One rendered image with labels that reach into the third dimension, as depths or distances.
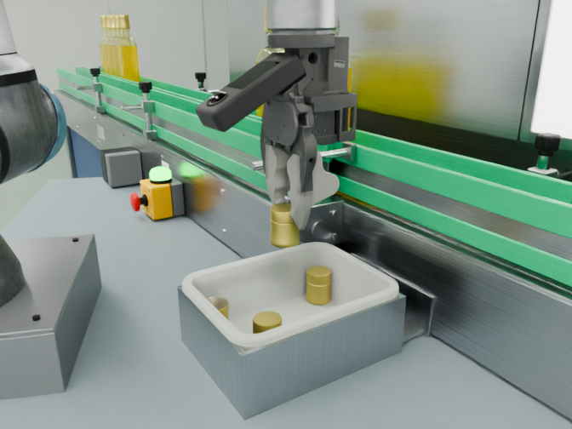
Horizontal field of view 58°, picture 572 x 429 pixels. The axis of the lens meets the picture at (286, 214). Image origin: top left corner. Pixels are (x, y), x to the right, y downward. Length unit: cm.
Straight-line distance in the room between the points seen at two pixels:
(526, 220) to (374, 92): 46
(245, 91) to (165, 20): 646
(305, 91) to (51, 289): 38
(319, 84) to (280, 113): 5
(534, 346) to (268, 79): 39
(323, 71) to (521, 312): 33
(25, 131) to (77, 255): 17
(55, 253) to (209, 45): 652
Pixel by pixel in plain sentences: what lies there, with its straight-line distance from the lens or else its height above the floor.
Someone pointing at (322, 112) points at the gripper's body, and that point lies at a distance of 58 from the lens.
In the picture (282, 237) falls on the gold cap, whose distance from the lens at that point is 60.
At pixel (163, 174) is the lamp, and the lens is 108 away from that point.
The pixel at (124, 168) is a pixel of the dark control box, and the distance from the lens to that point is 134.
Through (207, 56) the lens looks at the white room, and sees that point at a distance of 719.
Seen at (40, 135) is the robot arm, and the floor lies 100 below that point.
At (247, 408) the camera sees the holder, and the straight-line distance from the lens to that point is 56.
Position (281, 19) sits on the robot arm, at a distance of 55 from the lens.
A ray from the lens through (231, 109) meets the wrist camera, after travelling 52.
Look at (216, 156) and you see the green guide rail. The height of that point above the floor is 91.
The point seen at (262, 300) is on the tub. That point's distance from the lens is 71.
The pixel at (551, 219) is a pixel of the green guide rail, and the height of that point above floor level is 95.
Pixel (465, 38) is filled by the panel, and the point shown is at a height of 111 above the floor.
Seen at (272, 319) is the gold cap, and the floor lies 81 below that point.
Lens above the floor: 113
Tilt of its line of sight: 20 degrees down
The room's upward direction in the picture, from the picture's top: straight up
